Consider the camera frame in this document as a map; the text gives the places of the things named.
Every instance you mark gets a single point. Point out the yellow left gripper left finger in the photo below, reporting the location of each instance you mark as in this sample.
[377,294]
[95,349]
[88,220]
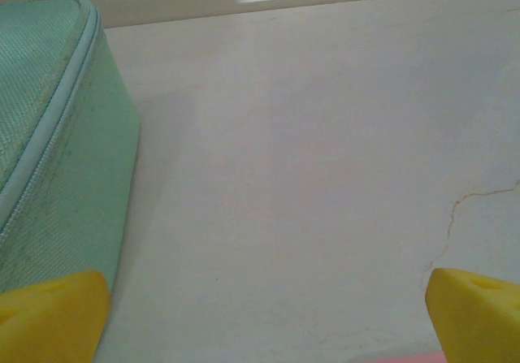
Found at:
[48,322]

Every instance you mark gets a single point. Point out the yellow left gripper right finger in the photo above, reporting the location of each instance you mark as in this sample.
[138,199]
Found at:
[479,322]

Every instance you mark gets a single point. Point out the pink paper sheet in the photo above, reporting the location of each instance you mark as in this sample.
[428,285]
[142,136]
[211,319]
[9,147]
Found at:
[406,358]

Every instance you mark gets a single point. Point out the mint green zip pouch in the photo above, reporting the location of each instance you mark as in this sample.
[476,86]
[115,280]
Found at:
[61,135]

